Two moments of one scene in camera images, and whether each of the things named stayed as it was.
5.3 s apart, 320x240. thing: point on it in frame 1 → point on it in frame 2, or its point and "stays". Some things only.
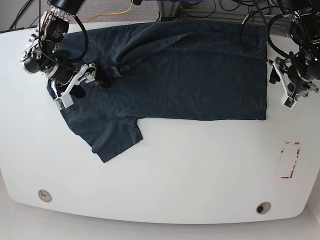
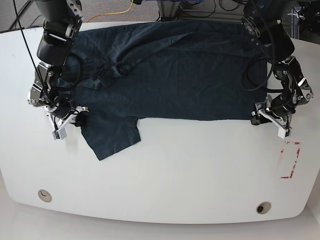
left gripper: [65, 80] → [62, 112]
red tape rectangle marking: [298, 151] stays
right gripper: [296, 86] → [279, 108]
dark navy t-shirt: [178, 70] stays
